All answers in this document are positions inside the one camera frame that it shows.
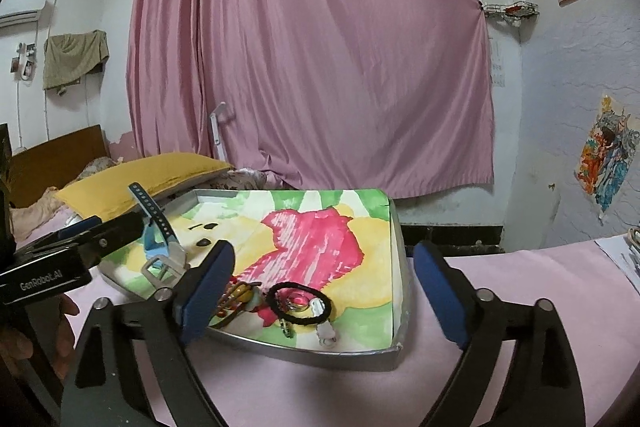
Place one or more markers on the colourful painted paper sheet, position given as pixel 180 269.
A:
pixel 310 247

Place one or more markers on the colourful wall poster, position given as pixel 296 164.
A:
pixel 607 157

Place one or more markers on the white paper sheet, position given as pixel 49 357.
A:
pixel 620 264

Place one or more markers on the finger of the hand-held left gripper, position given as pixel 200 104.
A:
pixel 115 234
pixel 75 229

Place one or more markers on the blue wrist watch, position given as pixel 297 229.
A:
pixel 155 212

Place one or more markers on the clear round bead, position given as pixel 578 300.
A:
pixel 298 303

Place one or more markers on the grey tray with colourful lining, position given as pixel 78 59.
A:
pixel 350 354

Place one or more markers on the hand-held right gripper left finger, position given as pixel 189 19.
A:
pixel 212 292

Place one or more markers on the white air conditioner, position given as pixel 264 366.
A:
pixel 22 9

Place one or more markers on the pink curtain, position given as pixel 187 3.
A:
pixel 325 47

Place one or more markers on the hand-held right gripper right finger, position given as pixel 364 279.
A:
pixel 440 292

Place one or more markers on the wall socket with plugs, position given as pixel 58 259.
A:
pixel 25 62

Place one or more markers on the white hair clip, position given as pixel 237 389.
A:
pixel 324 324

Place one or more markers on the olive hanging cloth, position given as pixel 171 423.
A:
pixel 75 57

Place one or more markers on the peach blanket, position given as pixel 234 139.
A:
pixel 35 217

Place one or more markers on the person's left hand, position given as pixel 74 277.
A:
pixel 65 322

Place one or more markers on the yellow pillow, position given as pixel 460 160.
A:
pixel 140 182

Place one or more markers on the wooden headboard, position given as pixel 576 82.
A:
pixel 55 157

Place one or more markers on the silver metal buckle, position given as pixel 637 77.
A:
pixel 165 274

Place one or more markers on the floral blanket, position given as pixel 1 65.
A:
pixel 250 178

